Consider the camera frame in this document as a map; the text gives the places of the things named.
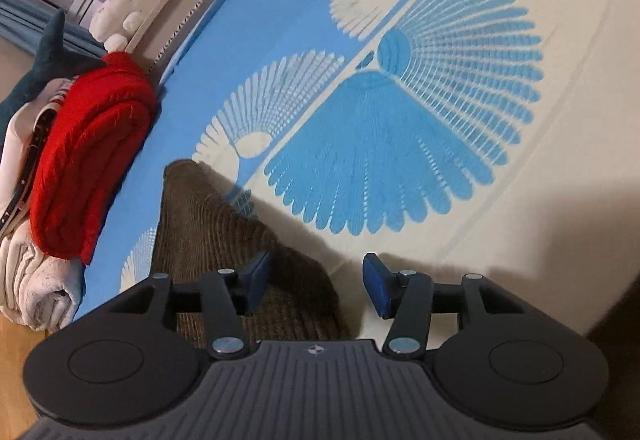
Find brown corduroy pants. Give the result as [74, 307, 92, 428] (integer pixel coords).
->
[150, 159, 362, 352]

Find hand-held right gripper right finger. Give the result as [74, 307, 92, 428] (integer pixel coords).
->
[362, 252, 521, 361]

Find red knitted sweater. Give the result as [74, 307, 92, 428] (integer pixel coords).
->
[30, 51, 160, 266]

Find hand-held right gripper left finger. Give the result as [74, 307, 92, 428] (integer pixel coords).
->
[121, 252, 273, 361]

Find white plush toy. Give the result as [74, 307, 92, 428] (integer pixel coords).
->
[89, 0, 146, 54]

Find dark teal shark plush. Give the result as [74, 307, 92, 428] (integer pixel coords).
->
[0, 9, 109, 119]

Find blue curtain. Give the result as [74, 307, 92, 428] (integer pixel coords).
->
[0, 0, 102, 55]

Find blue and white printed bedsheet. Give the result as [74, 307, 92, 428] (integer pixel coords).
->
[80, 0, 640, 338]

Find white garment with black strap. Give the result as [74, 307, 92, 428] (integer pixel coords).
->
[0, 77, 77, 241]

